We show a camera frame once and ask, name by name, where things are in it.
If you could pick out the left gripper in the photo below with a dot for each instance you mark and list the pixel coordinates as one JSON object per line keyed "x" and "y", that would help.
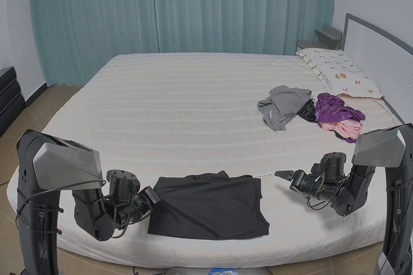
{"x": 140, "y": 207}

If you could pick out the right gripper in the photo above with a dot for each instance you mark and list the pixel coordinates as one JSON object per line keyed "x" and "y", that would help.
{"x": 305, "y": 185}

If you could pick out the black T-shirt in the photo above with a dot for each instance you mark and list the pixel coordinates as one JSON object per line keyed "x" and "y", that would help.
{"x": 209, "y": 206}

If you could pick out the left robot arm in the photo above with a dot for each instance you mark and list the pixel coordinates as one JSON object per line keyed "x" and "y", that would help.
{"x": 64, "y": 157}

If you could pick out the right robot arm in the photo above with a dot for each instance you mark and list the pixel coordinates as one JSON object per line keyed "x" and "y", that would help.
{"x": 380, "y": 144}

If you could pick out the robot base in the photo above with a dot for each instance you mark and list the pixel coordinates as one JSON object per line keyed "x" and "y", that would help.
{"x": 219, "y": 271}

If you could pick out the bed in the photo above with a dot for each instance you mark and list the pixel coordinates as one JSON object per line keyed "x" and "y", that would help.
{"x": 177, "y": 99}

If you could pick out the black patterned garment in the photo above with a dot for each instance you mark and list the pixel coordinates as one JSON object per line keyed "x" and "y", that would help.
{"x": 306, "y": 112}

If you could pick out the grey garment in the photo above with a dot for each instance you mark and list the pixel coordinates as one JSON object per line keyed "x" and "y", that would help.
{"x": 284, "y": 104}

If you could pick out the pink garment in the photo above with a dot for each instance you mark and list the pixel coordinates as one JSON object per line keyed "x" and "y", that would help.
{"x": 345, "y": 128}

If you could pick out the purple garment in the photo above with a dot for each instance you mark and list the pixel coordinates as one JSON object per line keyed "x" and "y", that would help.
{"x": 330, "y": 107}

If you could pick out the white printed pillow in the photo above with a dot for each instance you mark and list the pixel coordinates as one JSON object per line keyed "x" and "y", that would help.
{"x": 342, "y": 72}

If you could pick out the grey bedside table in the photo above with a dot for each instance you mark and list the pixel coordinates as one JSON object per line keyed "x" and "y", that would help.
{"x": 326, "y": 33}

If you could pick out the black chest of drawers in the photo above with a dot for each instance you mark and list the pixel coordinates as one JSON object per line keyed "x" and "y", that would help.
{"x": 11, "y": 96}

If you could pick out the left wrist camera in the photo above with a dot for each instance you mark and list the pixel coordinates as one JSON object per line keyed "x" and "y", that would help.
{"x": 151, "y": 194}

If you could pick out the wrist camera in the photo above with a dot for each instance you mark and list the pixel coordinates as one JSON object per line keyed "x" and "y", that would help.
{"x": 151, "y": 194}
{"x": 315, "y": 168}

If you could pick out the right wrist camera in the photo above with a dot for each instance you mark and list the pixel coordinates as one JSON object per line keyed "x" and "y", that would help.
{"x": 315, "y": 168}

